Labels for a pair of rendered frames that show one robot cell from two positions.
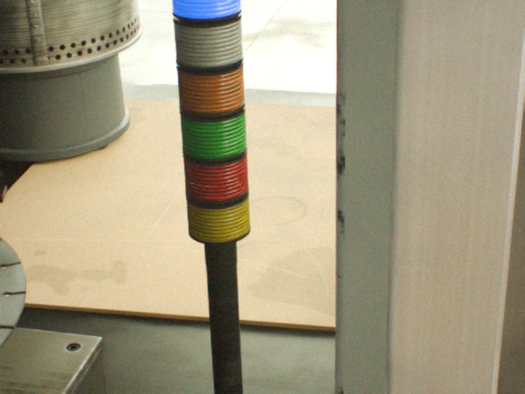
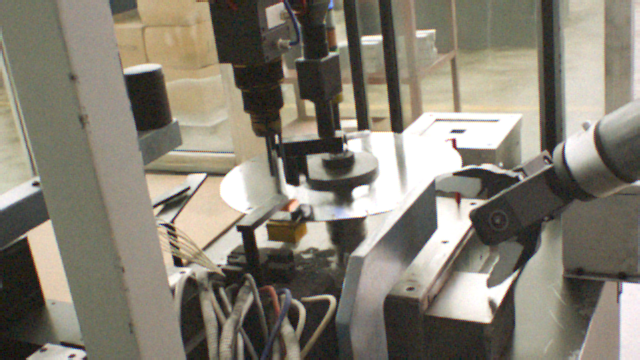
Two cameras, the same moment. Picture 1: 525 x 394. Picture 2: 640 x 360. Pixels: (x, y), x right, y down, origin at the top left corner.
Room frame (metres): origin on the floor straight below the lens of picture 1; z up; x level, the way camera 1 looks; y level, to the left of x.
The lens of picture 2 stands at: (0.32, 1.33, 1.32)
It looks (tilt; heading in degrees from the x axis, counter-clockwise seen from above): 20 degrees down; 285
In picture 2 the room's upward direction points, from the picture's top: 8 degrees counter-clockwise
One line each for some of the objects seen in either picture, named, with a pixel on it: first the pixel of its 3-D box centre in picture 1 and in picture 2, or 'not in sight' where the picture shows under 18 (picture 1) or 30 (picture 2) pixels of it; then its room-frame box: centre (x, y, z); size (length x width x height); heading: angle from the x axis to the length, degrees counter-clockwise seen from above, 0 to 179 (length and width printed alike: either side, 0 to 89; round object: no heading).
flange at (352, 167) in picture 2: not in sight; (338, 162); (0.55, 0.33, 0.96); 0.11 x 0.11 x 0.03
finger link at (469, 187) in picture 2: not in sight; (463, 176); (0.38, 0.40, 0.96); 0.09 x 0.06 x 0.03; 150
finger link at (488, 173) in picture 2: not in sight; (486, 184); (0.35, 0.44, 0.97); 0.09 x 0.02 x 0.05; 150
